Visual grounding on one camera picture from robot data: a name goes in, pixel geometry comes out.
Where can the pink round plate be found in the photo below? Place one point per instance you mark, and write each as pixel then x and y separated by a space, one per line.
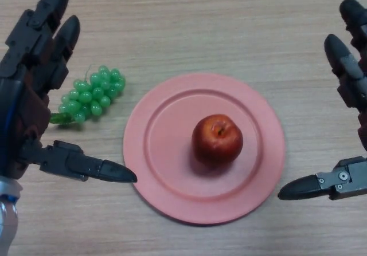
pixel 160 167

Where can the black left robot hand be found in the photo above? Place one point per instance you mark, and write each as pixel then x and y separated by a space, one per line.
pixel 20 110

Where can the green grape bunch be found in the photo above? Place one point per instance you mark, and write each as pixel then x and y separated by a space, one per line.
pixel 91 95

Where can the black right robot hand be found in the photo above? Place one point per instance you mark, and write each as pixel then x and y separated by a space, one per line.
pixel 352 81

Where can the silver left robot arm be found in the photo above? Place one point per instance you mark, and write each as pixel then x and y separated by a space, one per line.
pixel 7 216

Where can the red apple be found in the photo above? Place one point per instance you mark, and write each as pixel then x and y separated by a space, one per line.
pixel 218 141

